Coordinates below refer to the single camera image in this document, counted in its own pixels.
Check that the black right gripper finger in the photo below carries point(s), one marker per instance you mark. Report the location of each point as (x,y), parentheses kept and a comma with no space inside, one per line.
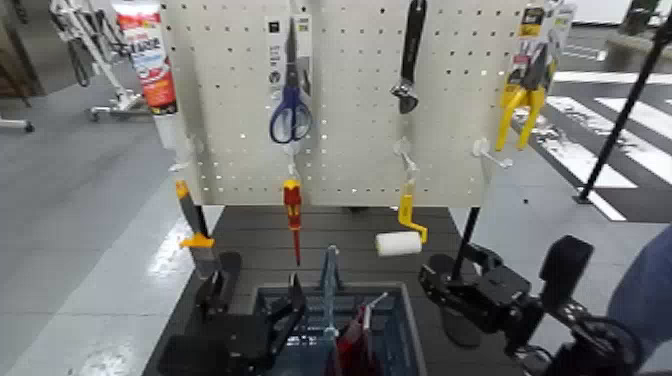
(446,294)
(483,256)

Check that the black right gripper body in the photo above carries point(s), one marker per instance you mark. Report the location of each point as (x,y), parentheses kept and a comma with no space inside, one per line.
(504,304)

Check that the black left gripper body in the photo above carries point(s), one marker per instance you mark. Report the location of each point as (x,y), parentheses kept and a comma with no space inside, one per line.
(226,346)

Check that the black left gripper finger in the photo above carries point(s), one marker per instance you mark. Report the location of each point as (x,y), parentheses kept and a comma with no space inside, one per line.
(212,294)
(288,315)

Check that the red black gloves with card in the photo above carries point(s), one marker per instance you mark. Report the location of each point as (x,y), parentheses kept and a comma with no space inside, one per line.
(352,341)

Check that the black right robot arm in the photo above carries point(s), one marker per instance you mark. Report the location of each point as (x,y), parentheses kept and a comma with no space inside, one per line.
(582,341)

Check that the blue grey plastic crate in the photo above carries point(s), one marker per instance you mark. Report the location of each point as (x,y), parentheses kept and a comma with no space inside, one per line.
(394,325)

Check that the black pegboard stand foot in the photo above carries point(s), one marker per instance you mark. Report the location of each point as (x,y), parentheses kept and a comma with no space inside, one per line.
(459,328)
(231,273)

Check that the clear plastic pegboard hook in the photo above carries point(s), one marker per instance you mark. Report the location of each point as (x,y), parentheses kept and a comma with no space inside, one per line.
(488,153)
(405,155)
(191,149)
(292,157)

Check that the red yellow screwdriver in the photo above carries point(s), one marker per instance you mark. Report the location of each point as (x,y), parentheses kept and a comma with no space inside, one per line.
(292,204)

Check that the white pegboard panel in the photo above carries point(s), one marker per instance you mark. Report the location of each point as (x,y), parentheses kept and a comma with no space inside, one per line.
(357,105)

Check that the black tripod pole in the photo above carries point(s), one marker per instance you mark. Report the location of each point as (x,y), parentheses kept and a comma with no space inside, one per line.
(624,110)

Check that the black adjustable wrench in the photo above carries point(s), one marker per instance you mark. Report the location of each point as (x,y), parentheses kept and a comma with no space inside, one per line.
(410,47)

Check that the red white sealant cartridge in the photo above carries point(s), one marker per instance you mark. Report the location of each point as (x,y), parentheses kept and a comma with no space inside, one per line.
(152,58)

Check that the grey concrete bench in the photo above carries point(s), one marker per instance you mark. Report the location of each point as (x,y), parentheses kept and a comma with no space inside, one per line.
(638,50)

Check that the white wheeled stand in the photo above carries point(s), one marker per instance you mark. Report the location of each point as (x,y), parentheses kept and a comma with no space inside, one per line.
(94,47)

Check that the brown wooden furniture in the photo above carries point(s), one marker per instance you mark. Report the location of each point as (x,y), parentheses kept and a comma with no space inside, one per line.
(16,47)

